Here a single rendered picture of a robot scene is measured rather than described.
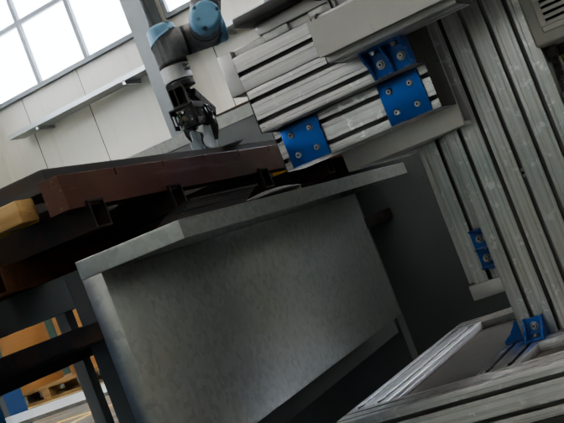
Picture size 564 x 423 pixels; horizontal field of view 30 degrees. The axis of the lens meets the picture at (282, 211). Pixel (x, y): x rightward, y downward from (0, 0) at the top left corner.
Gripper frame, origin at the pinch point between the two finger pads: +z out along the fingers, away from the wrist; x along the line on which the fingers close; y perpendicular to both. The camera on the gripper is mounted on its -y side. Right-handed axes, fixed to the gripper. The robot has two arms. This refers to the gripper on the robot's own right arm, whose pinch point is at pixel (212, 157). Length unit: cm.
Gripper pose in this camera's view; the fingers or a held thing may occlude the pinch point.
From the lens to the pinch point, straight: 265.2
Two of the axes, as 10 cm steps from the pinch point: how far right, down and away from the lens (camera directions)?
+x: 8.6, -3.4, -3.8
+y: -3.7, 1.1, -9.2
